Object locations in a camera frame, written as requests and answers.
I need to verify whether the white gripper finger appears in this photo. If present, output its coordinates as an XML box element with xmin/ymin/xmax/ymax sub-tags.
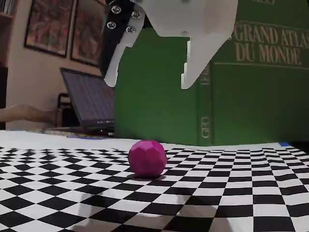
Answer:
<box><xmin>180</xmin><ymin>35</ymin><xmax>231</xmax><ymax>90</ymax></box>

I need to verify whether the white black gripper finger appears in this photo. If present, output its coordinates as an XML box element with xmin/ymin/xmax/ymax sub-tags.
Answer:
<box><xmin>100</xmin><ymin>0</ymin><xmax>146</xmax><ymax>88</ymax></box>

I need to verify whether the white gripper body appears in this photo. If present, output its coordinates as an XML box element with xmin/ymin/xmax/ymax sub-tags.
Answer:
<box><xmin>143</xmin><ymin>0</ymin><xmax>239</xmax><ymax>37</ymax></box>

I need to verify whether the pink faceted ball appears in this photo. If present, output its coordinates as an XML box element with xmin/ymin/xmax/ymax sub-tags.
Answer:
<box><xmin>128</xmin><ymin>139</ymin><xmax>168</xmax><ymax>179</ymax></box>

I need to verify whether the framed brown picture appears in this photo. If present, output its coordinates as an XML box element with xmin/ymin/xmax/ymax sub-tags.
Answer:
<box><xmin>24</xmin><ymin>0</ymin><xmax>78</xmax><ymax>58</ymax></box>
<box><xmin>70</xmin><ymin>0</ymin><xmax>107</xmax><ymax>67</ymax></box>

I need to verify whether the dark open laptop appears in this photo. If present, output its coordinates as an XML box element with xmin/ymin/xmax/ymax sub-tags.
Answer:
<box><xmin>59</xmin><ymin>67</ymin><xmax>116</xmax><ymax>136</ymax></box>

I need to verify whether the green atlas book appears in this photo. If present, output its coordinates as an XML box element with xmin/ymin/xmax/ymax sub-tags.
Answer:
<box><xmin>113</xmin><ymin>0</ymin><xmax>309</xmax><ymax>147</ymax></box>

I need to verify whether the brown wooden chair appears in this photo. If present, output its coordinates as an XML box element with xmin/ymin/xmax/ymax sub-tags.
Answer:
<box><xmin>0</xmin><ymin>93</ymin><xmax>73</xmax><ymax>128</ymax></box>

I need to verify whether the dark brown furniture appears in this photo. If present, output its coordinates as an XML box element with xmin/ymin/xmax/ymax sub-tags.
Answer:
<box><xmin>0</xmin><ymin>65</ymin><xmax>9</xmax><ymax>130</ymax></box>

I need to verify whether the black white checkered mat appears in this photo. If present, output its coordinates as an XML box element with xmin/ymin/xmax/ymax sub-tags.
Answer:
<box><xmin>0</xmin><ymin>130</ymin><xmax>309</xmax><ymax>232</ymax></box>

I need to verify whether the wooden wall shelf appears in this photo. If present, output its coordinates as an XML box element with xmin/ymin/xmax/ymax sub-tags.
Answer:
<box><xmin>0</xmin><ymin>0</ymin><xmax>19</xmax><ymax>20</ymax></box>

